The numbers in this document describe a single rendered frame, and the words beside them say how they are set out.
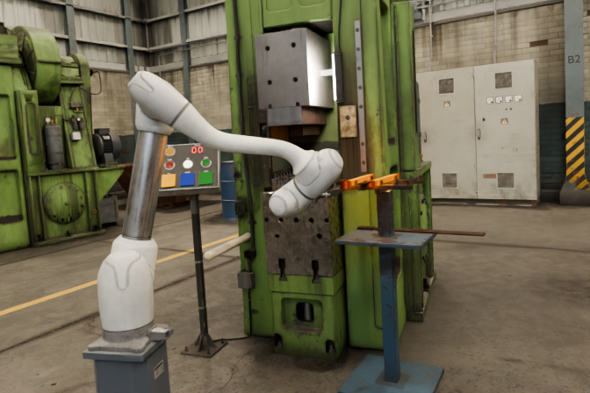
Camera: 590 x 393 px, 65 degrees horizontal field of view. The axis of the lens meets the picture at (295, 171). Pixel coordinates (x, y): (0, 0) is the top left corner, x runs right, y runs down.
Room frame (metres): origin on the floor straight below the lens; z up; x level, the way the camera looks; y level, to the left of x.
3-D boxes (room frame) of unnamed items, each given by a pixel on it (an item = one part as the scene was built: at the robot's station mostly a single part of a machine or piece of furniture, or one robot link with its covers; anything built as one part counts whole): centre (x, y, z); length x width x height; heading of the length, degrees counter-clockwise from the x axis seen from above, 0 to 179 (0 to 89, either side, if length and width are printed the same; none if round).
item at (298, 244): (2.68, -0.09, 0.69); 0.56 x 0.38 x 0.45; 158
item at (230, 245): (2.54, 0.39, 0.62); 0.44 x 0.05 x 0.05; 158
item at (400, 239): (2.14, -0.41, 0.71); 0.40 x 0.30 x 0.02; 61
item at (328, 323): (2.68, -0.09, 0.23); 0.55 x 0.37 x 0.47; 158
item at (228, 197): (7.20, 0.89, 0.44); 0.59 x 0.59 x 0.88
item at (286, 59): (2.68, -0.08, 1.56); 0.42 x 0.39 x 0.40; 158
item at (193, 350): (2.63, 0.59, 0.05); 0.22 x 0.22 x 0.09; 68
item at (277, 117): (2.69, -0.04, 1.32); 0.42 x 0.20 x 0.10; 158
